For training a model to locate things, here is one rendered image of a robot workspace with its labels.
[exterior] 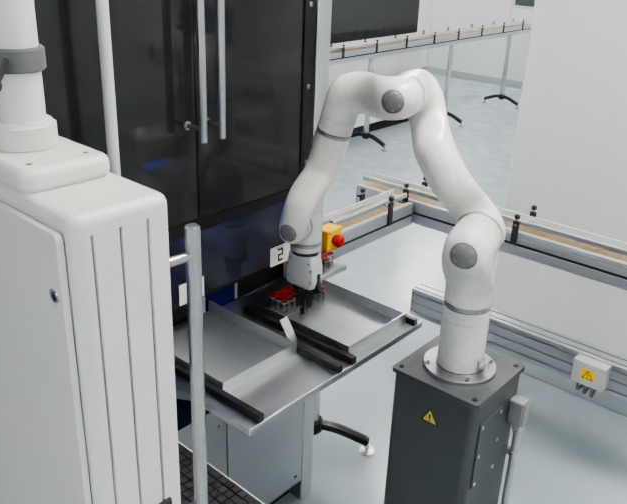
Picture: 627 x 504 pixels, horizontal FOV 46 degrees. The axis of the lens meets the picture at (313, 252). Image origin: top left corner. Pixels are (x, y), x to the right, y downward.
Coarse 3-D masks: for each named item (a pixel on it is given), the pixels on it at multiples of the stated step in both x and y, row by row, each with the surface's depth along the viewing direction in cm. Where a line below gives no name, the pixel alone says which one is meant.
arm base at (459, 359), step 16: (448, 320) 188; (464, 320) 185; (480, 320) 185; (448, 336) 189; (464, 336) 186; (480, 336) 187; (432, 352) 201; (448, 352) 190; (464, 352) 188; (480, 352) 190; (432, 368) 193; (448, 368) 192; (464, 368) 190; (480, 368) 191; (464, 384) 188; (480, 384) 189
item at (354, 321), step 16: (336, 288) 227; (320, 304) 221; (336, 304) 222; (352, 304) 222; (368, 304) 220; (384, 304) 216; (304, 320) 212; (320, 320) 212; (336, 320) 213; (352, 320) 213; (368, 320) 213; (384, 320) 214; (400, 320) 210; (320, 336) 199; (336, 336) 204; (352, 336) 205; (368, 336) 199; (352, 352) 195
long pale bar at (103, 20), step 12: (96, 0) 144; (96, 12) 146; (108, 12) 146; (108, 24) 147; (108, 36) 147; (108, 48) 148; (108, 60) 149; (108, 72) 150; (108, 84) 151; (108, 96) 152; (108, 108) 153; (108, 120) 154; (108, 132) 155; (108, 144) 156; (108, 156) 157
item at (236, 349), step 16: (208, 304) 214; (208, 320) 210; (224, 320) 210; (240, 320) 207; (176, 336) 201; (208, 336) 202; (224, 336) 202; (240, 336) 203; (256, 336) 203; (272, 336) 199; (176, 352) 194; (208, 352) 194; (224, 352) 195; (240, 352) 195; (256, 352) 195; (272, 352) 196; (288, 352) 193; (208, 368) 187; (224, 368) 188; (240, 368) 188; (256, 368) 184; (224, 384) 177; (240, 384) 181
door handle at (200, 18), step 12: (204, 12) 165; (204, 24) 166; (204, 36) 167; (204, 48) 168; (204, 60) 169; (204, 72) 170; (204, 84) 171; (204, 96) 172; (204, 108) 173; (204, 120) 175; (204, 132) 176
